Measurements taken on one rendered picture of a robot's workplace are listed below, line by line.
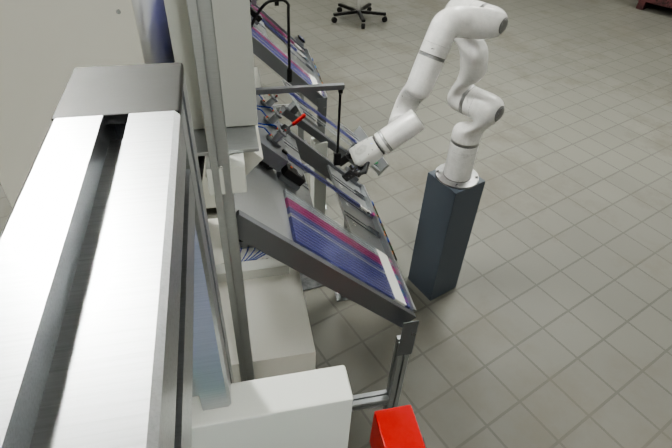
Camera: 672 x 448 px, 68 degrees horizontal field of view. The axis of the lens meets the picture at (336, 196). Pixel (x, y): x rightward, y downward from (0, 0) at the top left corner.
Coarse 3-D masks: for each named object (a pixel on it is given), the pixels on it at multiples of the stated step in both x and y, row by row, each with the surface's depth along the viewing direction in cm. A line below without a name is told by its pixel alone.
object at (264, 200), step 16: (288, 144) 177; (288, 160) 167; (256, 176) 140; (272, 176) 148; (304, 176) 169; (256, 192) 133; (272, 192) 141; (304, 192) 159; (240, 208) 121; (256, 208) 127; (272, 208) 134; (272, 224) 128; (288, 224) 135
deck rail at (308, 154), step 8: (296, 136) 187; (304, 144) 189; (304, 152) 192; (312, 152) 192; (304, 160) 194; (312, 160) 195; (320, 160) 195; (328, 160) 197; (320, 168) 198; (336, 168) 199; (328, 176) 201; (360, 184) 208
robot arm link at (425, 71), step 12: (420, 60) 160; (432, 60) 158; (444, 60) 161; (420, 72) 160; (432, 72) 160; (408, 84) 164; (420, 84) 161; (432, 84) 162; (408, 96) 169; (420, 96) 163; (396, 108) 176; (408, 108) 175
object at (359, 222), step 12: (336, 180) 192; (336, 192) 184; (348, 192) 193; (360, 192) 205; (348, 204) 183; (348, 216) 174; (360, 216) 185; (348, 228) 169; (360, 228) 176; (372, 228) 184; (372, 240) 177; (384, 252) 178
